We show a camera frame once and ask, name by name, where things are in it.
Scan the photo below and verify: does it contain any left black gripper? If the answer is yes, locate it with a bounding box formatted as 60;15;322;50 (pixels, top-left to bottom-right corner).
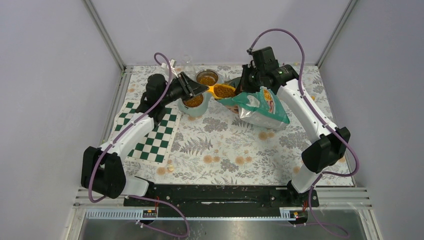
160;71;209;106

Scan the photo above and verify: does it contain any yellow plastic scoop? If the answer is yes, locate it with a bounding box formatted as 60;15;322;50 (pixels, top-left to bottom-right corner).
206;84;236;100

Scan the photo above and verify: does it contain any teal dog food bag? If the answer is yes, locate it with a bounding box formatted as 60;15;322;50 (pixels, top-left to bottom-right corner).
215;77;290;130

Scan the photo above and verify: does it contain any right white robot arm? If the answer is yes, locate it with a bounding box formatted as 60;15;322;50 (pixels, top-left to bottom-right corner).
236;46;351;206

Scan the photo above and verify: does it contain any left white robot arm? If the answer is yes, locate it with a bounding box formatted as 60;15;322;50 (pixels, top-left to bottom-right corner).
81;72;209;206

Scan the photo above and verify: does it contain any teal double pet bowl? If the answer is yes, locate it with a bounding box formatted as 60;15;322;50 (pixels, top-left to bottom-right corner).
177;69;222;118

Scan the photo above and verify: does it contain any floral tablecloth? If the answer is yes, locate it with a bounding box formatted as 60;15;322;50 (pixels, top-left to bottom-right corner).
123;65;333;185

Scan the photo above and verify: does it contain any green white checkered mat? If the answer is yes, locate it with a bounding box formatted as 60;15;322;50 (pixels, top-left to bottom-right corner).
109;100;181;167

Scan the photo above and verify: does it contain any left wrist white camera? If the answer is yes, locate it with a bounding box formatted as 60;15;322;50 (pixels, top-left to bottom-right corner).
161;58;178;76

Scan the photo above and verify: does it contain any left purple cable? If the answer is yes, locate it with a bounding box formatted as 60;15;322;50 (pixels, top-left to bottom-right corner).
87;52;190;240

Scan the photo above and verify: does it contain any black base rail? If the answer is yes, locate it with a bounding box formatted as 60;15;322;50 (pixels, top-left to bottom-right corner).
123;183;321;219

